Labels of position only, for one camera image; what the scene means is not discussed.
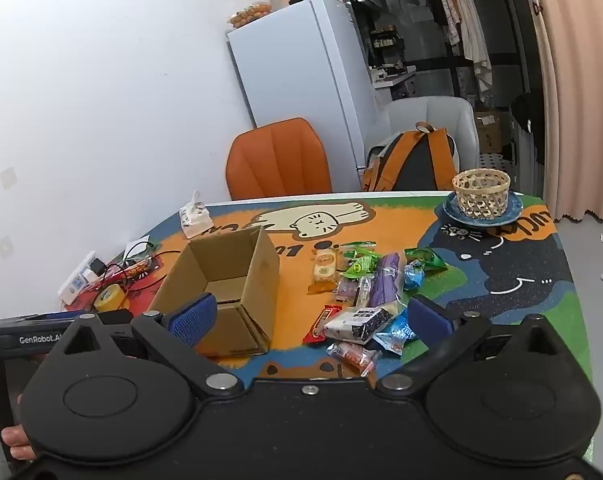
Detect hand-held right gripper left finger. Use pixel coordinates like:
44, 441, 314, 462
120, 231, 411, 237
56, 294, 245, 397

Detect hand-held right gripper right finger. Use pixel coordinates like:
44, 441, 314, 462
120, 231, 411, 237
374, 295, 562, 397

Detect light blue snack packet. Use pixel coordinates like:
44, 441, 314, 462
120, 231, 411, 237
372, 310, 417, 356

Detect small blue snack packet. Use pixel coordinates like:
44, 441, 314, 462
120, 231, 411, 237
403, 260, 427, 292

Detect dark green snack packet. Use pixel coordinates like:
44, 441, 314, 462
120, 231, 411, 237
405, 247, 449, 273

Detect long purple snack packet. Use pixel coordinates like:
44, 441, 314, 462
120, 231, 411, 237
369, 252, 402, 311

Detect clear cracker packet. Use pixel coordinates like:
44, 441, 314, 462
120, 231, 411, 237
354, 276, 375, 308

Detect black and white packet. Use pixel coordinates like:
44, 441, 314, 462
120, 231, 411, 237
324, 306, 395, 343

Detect bright green snack packet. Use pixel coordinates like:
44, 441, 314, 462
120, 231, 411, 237
342, 255, 382, 281

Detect pink snack packet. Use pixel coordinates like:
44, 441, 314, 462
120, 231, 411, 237
326, 342, 382, 376

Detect brown cardboard box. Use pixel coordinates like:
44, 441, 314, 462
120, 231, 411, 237
148, 225, 281, 358

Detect small pale purple packet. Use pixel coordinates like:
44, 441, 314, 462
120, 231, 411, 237
336, 277, 362, 306

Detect green striped clear packet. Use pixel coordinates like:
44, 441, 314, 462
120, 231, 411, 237
339, 241, 377, 260

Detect red snack bar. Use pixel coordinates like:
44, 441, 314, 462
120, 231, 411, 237
302, 305, 342, 345

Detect orange rice cracker packet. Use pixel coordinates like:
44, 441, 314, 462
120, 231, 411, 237
307, 252, 339, 295

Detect person's left hand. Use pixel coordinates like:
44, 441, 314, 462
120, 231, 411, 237
0, 381, 36, 462

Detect red sausage packet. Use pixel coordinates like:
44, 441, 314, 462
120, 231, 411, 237
114, 255, 155, 281

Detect white power strip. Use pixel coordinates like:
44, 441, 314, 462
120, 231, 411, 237
58, 252, 102, 303

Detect yellow tape roll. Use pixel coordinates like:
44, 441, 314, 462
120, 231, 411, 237
92, 285, 127, 312

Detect tissue pack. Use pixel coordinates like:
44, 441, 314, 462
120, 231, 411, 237
179, 190, 213, 238

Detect cat printed table mat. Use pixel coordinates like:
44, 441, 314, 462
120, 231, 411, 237
64, 191, 595, 391

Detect woven bamboo basket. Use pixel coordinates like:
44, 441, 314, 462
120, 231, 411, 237
453, 169, 511, 220

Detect blue plate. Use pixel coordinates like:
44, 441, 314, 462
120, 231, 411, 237
442, 191, 525, 226

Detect orange and black backpack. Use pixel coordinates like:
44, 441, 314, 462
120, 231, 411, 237
361, 121, 459, 192

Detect orange chair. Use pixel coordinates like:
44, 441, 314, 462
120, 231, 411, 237
226, 117, 332, 201

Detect background cardboard box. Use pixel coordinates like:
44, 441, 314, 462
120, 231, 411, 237
474, 110, 512, 153

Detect grey chair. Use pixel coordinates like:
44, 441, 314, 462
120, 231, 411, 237
364, 96, 479, 193

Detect white refrigerator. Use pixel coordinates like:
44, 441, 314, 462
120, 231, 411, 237
226, 0, 382, 193

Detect pink curtain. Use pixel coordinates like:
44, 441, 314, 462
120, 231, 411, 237
526, 0, 603, 223

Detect hanging clothes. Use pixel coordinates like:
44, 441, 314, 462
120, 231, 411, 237
414, 0, 495, 106

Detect tray of eggs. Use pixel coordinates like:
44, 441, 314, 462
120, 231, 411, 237
228, 2, 273, 28

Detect black cable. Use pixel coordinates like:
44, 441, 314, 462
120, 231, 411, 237
124, 240, 155, 263

